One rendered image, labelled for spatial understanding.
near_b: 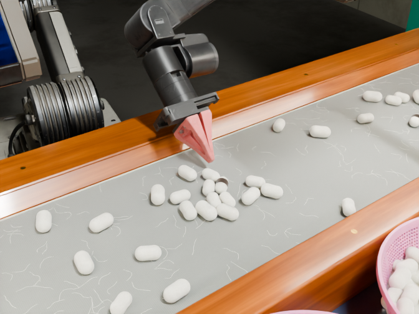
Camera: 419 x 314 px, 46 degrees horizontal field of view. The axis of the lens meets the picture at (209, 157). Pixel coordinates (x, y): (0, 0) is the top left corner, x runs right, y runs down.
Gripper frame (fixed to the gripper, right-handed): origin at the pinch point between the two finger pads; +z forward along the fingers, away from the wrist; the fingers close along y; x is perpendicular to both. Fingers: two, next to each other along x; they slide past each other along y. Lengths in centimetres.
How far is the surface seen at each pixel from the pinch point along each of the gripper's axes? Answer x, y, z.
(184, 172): 1.0, -4.8, 0.7
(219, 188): -3.0, -2.7, 5.7
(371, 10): 177, 295, -102
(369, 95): 1.4, 40.7, -0.2
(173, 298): -11.6, -19.6, 16.5
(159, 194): -1.4, -11.2, 2.9
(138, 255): -6.4, -19.4, 10.0
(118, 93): 172, 66, -90
